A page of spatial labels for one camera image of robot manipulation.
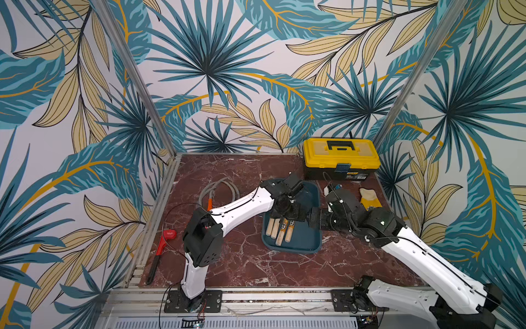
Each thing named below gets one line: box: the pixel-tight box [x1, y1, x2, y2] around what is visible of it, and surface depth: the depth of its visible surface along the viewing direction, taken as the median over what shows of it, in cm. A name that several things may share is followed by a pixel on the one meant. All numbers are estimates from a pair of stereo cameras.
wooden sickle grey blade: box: [265, 217, 275, 237], surface depth 91 cm
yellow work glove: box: [358, 187, 383, 212], surface depth 102 cm
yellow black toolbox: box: [303, 137, 382, 181], surface depth 100 cm
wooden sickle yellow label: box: [275, 217, 289, 247], surface depth 90 cm
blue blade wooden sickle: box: [270, 217, 281, 240], surface depth 90 cm
